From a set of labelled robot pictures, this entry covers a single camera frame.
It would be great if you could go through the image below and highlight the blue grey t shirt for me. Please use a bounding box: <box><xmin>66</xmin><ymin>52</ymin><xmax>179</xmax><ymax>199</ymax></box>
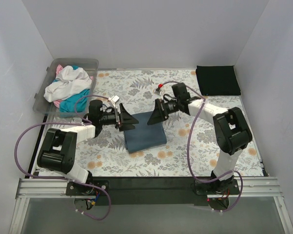
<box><xmin>124</xmin><ymin>112</ymin><xmax>167</xmax><ymax>154</ymax></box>

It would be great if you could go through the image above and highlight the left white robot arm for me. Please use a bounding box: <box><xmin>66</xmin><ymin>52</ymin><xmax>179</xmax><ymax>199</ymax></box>
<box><xmin>37</xmin><ymin>100</ymin><xmax>139</xmax><ymax>195</ymax></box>

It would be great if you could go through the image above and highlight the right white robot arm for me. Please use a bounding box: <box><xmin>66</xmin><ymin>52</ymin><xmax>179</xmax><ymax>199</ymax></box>
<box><xmin>147</xmin><ymin>81</ymin><xmax>253</xmax><ymax>194</ymax></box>

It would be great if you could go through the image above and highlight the floral table mat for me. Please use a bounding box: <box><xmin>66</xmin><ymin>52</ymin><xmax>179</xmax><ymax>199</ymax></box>
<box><xmin>39</xmin><ymin>69</ymin><xmax>264</xmax><ymax>177</ymax></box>

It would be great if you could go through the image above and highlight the folded black t shirt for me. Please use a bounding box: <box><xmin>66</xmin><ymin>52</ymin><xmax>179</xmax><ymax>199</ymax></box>
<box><xmin>195</xmin><ymin>66</ymin><xmax>241</xmax><ymax>96</ymax></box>

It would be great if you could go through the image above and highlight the clear plastic bin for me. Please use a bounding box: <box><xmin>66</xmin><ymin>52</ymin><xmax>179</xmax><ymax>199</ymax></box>
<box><xmin>33</xmin><ymin>58</ymin><xmax>99</xmax><ymax>117</ymax></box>

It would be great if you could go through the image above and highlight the white t shirt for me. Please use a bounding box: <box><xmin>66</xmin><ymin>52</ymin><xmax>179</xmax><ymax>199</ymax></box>
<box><xmin>43</xmin><ymin>65</ymin><xmax>93</xmax><ymax>102</ymax></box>

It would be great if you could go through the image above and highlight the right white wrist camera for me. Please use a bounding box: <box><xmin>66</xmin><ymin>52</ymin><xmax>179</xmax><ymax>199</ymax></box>
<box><xmin>153</xmin><ymin>84</ymin><xmax>164</xmax><ymax>98</ymax></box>

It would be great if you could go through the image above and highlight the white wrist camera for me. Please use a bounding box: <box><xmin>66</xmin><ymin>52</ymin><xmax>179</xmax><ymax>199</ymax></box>
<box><xmin>108</xmin><ymin>95</ymin><xmax>120</xmax><ymax>109</ymax></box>
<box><xmin>153</xmin><ymin>84</ymin><xmax>164</xmax><ymax>98</ymax></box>

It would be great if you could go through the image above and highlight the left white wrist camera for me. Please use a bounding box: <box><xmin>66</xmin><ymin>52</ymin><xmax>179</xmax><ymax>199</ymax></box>
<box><xmin>108</xmin><ymin>95</ymin><xmax>120</xmax><ymax>109</ymax></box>

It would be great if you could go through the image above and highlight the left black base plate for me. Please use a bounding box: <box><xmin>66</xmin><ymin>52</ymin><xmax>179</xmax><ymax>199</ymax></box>
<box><xmin>65</xmin><ymin>180</ymin><xmax>109</xmax><ymax>196</ymax></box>

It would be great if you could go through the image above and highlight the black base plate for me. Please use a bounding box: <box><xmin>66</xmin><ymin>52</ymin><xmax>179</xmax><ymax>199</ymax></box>
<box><xmin>65</xmin><ymin>180</ymin><xmax>109</xmax><ymax>196</ymax></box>
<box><xmin>194</xmin><ymin>178</ymin><xmax>240</xmax><ymax>195</ymax></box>

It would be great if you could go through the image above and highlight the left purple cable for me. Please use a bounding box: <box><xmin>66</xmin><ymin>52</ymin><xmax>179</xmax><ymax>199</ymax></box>
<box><xmin>14</xmin><ymin>95</ymin><xmax>113</xmax><ymax>221</ymax></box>

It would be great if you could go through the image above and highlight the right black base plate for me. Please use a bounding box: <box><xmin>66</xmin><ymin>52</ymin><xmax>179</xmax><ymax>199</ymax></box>
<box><xmin>194</xmin><ymin>178</ymin><xmax>240</xmax><ymax>195</ymax></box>

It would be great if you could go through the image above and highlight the aluminium frame rail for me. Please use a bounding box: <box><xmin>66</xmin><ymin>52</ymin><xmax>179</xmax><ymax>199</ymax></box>
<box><xmin>9</xmin><ymin>176</ymin><xmax>293</xmax><ymax>234</ymax></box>

